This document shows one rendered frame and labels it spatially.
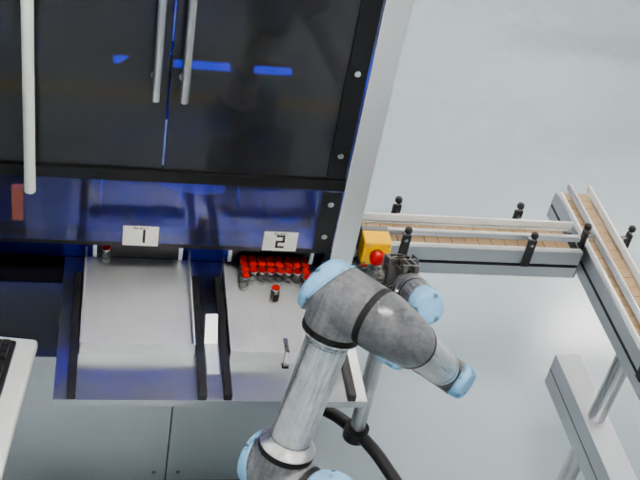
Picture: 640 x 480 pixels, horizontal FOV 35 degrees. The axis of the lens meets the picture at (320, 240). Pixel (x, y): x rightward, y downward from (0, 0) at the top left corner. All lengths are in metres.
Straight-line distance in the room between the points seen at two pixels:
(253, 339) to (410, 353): 0.71
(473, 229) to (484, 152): 2.18
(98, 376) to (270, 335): 0.42
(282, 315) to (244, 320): 0.10
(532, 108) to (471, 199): 1.01
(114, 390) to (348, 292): 0.71
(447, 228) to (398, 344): 1.09
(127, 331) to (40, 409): 0.56
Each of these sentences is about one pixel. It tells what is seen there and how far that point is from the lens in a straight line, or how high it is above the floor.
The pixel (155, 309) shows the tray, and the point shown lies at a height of 0.88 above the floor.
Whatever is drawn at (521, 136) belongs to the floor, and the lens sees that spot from 5.29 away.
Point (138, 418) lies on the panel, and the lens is 2.97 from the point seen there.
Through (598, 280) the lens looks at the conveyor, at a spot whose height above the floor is 0.92.
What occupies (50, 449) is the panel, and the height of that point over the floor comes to 0.23.
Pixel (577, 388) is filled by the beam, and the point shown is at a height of 0.55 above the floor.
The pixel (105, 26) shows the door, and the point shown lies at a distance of 2.22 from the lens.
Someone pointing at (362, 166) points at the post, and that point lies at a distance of 2.44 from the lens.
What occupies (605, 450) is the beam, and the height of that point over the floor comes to 0.55.
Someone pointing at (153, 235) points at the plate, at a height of 1.02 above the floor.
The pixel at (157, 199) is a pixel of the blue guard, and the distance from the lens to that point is 2.45.
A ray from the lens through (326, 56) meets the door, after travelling 2.28.
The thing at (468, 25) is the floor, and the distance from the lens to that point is 6.28.
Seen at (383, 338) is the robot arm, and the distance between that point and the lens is 1.81.
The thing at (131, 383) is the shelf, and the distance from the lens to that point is 2.35.
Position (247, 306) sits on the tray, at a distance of 2.56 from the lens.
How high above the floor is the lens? 2.59
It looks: 38 degrees down
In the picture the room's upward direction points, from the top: 12 degrees clockwise
